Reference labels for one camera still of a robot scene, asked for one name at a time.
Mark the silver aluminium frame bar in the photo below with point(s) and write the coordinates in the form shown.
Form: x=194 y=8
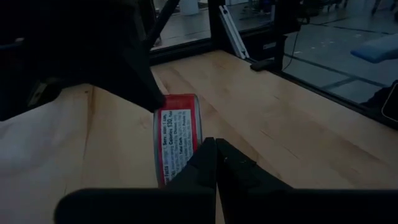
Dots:
x=233 y=31

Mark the red label tuna can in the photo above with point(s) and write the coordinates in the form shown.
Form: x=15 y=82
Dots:
x=177 y=130

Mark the white floor bin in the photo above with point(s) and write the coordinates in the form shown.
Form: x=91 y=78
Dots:
x=189 y=6

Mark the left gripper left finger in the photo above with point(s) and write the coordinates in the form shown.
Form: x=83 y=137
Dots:
x=200 y=174

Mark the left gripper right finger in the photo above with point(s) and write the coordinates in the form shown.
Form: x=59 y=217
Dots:
x=242 y=174

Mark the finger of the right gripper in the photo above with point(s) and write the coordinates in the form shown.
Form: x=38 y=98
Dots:
x=136 y=81

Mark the blue foam mat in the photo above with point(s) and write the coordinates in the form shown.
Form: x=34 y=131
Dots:
x=379 y=49

